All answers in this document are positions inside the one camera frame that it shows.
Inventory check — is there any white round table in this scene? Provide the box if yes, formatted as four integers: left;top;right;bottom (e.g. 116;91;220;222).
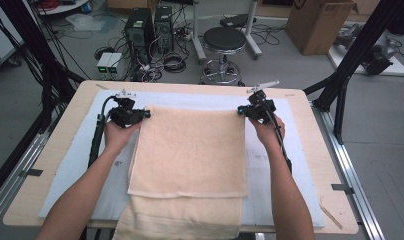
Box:
36;0;91;16

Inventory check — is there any clear plastic bag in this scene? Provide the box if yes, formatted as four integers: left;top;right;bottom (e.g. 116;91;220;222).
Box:
65;13;106;33

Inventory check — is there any wide black computer tower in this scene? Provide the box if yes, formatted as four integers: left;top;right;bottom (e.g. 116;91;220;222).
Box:
124;7;155;66

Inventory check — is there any person's left hand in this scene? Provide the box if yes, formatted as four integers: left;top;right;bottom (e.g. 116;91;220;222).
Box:
103;118;143;156

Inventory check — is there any black flat device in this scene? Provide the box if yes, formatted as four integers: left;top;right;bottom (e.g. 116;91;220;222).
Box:
219;13;258;28

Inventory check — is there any thin wooden stick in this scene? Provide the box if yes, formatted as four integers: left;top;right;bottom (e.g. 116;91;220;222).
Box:
319;199;344;230

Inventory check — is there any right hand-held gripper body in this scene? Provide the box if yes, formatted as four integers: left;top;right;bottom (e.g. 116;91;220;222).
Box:
244;80;280;124

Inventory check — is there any peach towel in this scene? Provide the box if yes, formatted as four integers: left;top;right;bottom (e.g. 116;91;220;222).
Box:
111;104;249;240

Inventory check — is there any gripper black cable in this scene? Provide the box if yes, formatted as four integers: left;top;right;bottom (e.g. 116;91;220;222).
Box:
261;99;293;174
87;94;119;169

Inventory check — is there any aluminium rail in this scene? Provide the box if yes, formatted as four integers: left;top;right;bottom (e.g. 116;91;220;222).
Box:
311;101;386;240
0;133;50;228

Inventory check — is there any black round stool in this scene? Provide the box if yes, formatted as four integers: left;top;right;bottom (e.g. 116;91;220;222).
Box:
199;26;247;87

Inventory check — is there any white power supply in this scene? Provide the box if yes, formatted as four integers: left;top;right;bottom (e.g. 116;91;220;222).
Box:
96;52;114;76
106;52;124;80

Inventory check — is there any dark grey machine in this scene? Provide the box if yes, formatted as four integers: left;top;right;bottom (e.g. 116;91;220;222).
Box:
334;23;403;76

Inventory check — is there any white panel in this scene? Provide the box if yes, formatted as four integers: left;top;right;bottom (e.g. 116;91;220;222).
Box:
0;0;24;66

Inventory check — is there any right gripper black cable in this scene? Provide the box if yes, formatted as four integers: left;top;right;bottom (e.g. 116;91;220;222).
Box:
261;99;293;174

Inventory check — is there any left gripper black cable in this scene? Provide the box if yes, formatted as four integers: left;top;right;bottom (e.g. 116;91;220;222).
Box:
87;94;119;169

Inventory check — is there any cardboard box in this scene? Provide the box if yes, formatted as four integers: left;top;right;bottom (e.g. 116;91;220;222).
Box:
285;0;356;56

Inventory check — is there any coiled black cable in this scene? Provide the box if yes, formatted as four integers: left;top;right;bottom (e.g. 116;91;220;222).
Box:
162;51;188;74

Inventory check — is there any narrow black computer tower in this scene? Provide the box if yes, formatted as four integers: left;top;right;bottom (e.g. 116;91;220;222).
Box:
153;5;175;54

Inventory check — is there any white foam mat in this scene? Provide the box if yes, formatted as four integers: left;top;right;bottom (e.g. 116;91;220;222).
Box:
38;89;326;229

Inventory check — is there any black frame strut with cables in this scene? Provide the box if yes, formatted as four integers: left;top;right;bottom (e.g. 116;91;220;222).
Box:
0;0;88;134

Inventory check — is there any person's right hand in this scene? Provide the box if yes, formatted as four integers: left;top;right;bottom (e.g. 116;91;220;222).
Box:
248;113;287;153

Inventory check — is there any white stand leg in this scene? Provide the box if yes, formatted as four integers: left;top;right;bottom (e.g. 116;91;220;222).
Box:
243;0;263;60
191;0;208;64

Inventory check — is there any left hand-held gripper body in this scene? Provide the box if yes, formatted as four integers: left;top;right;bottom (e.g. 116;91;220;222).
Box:
109;89;146;129

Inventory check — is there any white board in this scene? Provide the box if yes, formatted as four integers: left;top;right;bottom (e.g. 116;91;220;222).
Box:
328;44;404;77

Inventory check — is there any black tape strip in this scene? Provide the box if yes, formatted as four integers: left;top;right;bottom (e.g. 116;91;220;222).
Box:
331;183;355;195
19;168;44;178

